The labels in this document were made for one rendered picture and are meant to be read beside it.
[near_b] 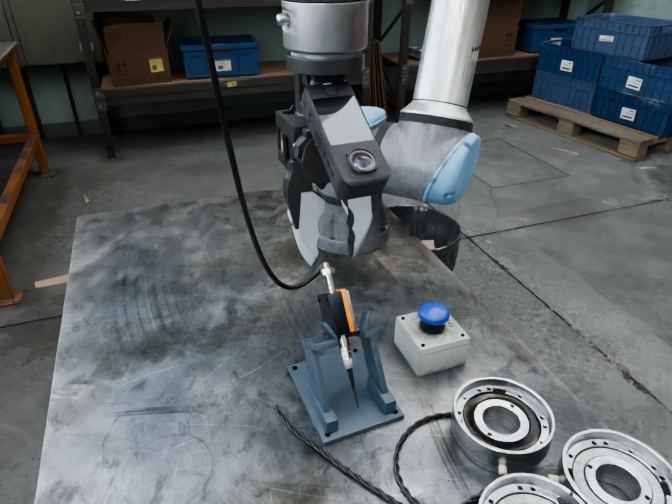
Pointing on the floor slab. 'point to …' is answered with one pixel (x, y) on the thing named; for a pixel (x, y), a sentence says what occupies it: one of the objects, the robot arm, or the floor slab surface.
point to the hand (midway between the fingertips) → (334, 253)
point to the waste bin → (432, 230)
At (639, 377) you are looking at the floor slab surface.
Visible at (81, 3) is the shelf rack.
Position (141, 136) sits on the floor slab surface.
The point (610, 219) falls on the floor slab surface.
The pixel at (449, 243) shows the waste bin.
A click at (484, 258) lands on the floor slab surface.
